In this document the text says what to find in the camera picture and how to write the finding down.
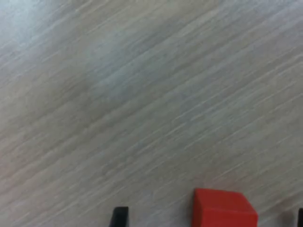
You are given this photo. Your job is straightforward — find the red cube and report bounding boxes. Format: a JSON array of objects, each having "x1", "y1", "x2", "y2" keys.
[{"x1": 191, "y1": 188, "x2": 259, "y2": 227}]

